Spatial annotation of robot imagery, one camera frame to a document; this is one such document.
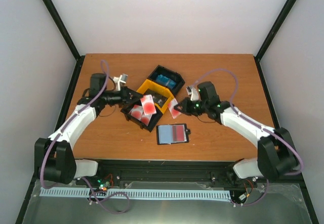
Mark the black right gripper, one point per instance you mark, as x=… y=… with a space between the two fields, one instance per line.
x=186 y=108

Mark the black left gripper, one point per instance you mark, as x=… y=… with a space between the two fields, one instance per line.
x=126 y=96

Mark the red white card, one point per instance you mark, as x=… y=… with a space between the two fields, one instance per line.
x=179 y=133
x=171 y=107
x=148 y=105

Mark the red white credit cards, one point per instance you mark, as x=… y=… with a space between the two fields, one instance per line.
x=137 y=113

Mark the yellow bin with black cards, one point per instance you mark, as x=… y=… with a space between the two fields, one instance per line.
x=149 y=87

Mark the black bin with blue cards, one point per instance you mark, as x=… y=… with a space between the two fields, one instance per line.
x=170 y=74

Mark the black card holder wallet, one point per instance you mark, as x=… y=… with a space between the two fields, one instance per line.
x=164 y=134

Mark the black bin with red cards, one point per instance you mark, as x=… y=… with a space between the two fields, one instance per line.
x=153 y=122

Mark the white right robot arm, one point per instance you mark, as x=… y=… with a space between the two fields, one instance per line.
x=276 y=155

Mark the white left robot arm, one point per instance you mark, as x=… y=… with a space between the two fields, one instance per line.
x=53 y=156

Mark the black vip cards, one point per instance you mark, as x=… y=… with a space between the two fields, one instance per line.
x=159 y=99

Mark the blue cards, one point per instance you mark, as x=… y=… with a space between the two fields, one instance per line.
x=165 y=81

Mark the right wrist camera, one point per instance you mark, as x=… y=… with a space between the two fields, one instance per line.
x=192 y=93

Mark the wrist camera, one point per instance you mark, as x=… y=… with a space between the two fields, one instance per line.
x=192 y=93
x=120 y=81

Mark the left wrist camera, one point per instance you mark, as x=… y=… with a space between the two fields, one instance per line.
x=120 y=81

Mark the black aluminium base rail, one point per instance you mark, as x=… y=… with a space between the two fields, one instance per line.
x=215 y=174

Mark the light blue cable duct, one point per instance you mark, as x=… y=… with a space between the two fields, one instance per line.
x=140 y=194

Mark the black frame post left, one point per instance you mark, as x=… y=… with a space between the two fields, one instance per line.
x=62 y=28

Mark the black frame post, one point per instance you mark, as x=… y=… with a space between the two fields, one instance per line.
x=288 y=5
x=62 y=28

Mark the black frame post right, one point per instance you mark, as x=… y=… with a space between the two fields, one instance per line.
x=288 y=5

